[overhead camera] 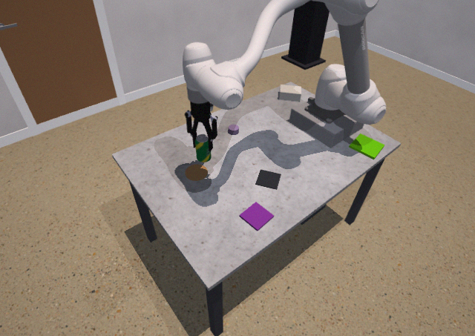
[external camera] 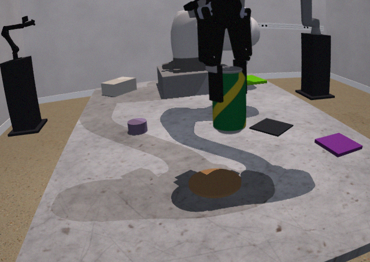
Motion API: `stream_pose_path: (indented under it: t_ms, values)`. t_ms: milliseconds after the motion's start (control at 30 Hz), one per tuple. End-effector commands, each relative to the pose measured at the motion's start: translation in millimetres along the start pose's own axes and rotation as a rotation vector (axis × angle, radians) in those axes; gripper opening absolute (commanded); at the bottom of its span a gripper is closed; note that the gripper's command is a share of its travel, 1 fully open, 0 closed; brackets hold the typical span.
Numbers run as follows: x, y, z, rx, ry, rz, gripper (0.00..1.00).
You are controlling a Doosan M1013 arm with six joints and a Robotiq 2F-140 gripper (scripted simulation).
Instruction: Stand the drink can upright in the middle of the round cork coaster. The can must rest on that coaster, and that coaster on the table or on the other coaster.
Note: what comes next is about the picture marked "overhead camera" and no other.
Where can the flat green rectangular block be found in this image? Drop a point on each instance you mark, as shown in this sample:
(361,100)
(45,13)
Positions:
(366,146)

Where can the green and yellow drink can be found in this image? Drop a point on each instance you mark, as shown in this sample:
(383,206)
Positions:
(202,148)

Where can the purple square block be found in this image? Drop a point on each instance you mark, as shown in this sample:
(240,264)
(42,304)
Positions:
(257,216)

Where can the dark purple cylinder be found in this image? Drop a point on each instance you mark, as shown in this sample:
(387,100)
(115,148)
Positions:
(233,129)

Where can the tan round disc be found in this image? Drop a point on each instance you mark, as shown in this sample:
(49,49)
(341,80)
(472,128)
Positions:
(196,172)

